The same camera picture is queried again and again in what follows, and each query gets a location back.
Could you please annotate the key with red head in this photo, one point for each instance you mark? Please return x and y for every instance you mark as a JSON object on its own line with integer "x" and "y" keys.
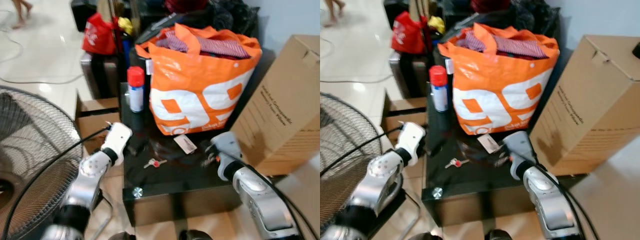
{"x": 156, "y": 163}
{"x": 456, "y": 163}

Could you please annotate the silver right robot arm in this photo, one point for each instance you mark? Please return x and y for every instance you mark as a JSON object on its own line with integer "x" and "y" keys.
{"x": 547, "y": 200}
{"x": 257, "y": 197}

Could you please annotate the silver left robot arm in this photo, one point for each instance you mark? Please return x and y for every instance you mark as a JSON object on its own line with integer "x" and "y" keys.
{"x": 372, "y": 180}
{"x": 85, "y": 177}

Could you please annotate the small white key tag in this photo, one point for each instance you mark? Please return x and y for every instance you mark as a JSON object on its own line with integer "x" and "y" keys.
{"x": 488, "y": 143}
{"x": 185, "y": 144}

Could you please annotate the black glossy table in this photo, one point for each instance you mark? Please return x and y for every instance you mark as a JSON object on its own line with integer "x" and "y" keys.
{"x": 180, "y": 185}
{"x": 475, "y": 187}

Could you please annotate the orange and white shopping bag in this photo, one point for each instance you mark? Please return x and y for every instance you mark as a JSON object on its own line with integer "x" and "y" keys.
{"x": 200, "y": 90}
{"x": 500, "y": 90}

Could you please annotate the silver round table bolt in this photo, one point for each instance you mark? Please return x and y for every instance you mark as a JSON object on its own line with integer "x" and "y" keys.
{"x": 437, "y": 192}
{"x": 137, "y": 192}

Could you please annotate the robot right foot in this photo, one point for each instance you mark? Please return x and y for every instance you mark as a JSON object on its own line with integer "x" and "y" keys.
{"x": 497, "y": 235}
{"x": 196, "y": 235}

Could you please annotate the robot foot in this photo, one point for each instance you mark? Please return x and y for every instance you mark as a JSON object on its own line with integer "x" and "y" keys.
{"x": 121, "y": 236}
{"x": 497, "y": 235}
{"x": 425, "y": 236}
{"x": 196, "y": 235}

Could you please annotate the tall printed cardboard box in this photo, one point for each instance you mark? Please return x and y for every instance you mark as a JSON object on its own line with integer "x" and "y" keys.
{"x": 285, "y": 110}
{"x": 590, "y": 105}

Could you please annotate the white spray can red cap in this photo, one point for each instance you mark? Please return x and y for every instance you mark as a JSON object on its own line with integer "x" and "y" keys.
{"x": 439, "y": 90}
{"x": 135, "y": 92}

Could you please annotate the striped purple cloth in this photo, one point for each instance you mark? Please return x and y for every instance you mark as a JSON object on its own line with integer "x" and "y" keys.
{"x": 220, "y": 46}
{"x": 517, "y": 46}

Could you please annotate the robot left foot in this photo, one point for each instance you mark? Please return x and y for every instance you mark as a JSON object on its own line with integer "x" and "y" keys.
{"x": 425, "y": 236}
{"x": 121, "y": 236}

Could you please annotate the small brown cardboard box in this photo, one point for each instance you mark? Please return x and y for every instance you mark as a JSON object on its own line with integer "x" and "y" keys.
{"x": 95, "y": 120}
{"x": 400, "y": 115}

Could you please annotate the dark grey suitcase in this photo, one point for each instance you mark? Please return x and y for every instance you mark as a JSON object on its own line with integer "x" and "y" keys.
{"x": 102, "y": 75}
{"x": 407, "y": 75}

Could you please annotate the black plastic bag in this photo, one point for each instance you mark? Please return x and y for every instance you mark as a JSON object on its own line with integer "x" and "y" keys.
{"x": 235, "y": 15}
{"x": 535, "y": 15}

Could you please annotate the yellow cloth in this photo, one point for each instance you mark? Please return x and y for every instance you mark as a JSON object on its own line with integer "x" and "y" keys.
{"x": 126, "y": 25}
{"x": 436, "y": 24}

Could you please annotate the red plastic bag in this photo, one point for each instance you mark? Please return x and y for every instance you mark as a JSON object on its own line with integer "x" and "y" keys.
{"x": 100, "y": 35}
{"x": 409, "y": 34}

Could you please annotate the person's bare legs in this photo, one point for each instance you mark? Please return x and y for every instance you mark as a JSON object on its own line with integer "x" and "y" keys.
{"x": 334, "y": 11}
{"x": 21, "y": 12}

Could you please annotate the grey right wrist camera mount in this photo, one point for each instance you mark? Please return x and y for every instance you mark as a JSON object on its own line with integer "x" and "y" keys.
{"x": 228, "y": 146}
{"x": 520, "y": 147}

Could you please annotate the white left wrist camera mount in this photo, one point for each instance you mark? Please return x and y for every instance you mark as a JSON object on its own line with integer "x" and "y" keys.
{"x": 411, "y": 137}
{"x": 118, "y": 138}

